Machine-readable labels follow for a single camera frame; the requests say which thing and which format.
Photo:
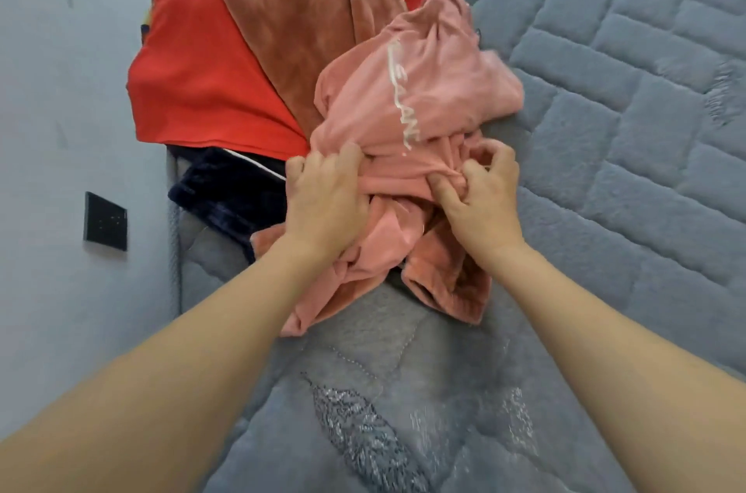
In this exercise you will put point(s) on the person's left hand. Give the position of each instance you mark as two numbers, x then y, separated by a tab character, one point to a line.
326	201

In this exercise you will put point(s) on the person's right hand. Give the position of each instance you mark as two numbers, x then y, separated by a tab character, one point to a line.
490	207

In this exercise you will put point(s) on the navy velvet pyjama top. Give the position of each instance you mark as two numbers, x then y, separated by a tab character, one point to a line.
233	189

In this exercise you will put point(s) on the pink pajama shirt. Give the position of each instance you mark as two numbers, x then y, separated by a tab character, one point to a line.
443	79

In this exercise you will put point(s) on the red garment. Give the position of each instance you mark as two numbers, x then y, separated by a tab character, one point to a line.
198	67

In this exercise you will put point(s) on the person's right forearm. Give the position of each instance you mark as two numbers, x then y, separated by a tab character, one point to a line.
629	382

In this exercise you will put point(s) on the person's left forearm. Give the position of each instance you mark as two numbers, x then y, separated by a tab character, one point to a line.
152	394

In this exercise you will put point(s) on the grey quilted mattress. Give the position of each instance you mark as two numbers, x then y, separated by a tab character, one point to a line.
629	67

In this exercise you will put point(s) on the black square patch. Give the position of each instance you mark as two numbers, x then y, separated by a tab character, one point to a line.
105	221

